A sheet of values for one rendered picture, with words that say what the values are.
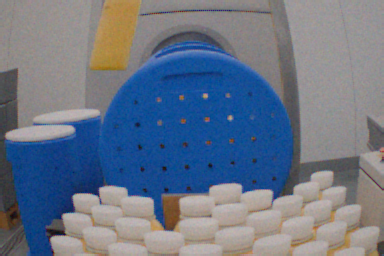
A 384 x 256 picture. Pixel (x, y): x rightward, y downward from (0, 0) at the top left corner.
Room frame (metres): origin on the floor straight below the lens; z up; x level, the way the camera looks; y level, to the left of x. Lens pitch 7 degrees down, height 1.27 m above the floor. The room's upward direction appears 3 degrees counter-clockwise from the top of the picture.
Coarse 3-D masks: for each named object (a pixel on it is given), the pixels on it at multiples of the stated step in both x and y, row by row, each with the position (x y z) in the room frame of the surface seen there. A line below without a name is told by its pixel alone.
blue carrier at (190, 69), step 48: (192, 48) 1.52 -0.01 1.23; (144, 96) 1.12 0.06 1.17; (192, 96) 1.12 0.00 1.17; (240, 96) 1.12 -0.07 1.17; (144, 144) 1.12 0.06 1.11; (192, 144) 1.12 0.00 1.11; (240, 144) 1.12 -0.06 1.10; (288, 144) 1.12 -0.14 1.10; (144, 192) 1.12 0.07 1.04; (192, 192) 1.12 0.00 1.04
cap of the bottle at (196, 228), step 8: (184, 224) 0.75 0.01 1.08; (192, 224) 0.75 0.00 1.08; (200, 224) 0.74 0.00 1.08; (208, 224) 0.74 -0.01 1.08; (216, 224) 0.75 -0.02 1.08; (184, 232) 0.75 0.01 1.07; (192, 232) 0.74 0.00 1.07; (200, 232) 0.74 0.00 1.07; (208, 232) 0.74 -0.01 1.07; (216, 232) 0.75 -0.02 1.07
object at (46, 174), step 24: (24, 144) 1.80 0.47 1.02; (48, 144) 1.82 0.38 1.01; (72, 144) 1.90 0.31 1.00; (24, 168) 1.80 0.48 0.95; (48, 168) 1.81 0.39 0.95; (72, 168) 1.88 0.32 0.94; (24, 192) 1.81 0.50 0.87; (48, 192) 1.81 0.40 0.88; (72, 192) 1.87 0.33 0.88; (24, 216) 1.82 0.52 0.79; (48, 216) 1.80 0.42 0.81
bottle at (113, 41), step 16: (112, 0) 1.12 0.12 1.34; (128, 0) 1.12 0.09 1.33; (112, 16) 1.12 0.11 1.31; (128, 16) 1.12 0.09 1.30; (112, 32) 1.11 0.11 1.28; (128, 32) 1.12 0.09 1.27; (96, 48) 1.12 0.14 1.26; (112, 48) 1.11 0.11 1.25; (128, 48) 1.13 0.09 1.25; (96, 64) 1.11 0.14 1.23; (112, 64) 1.11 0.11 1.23
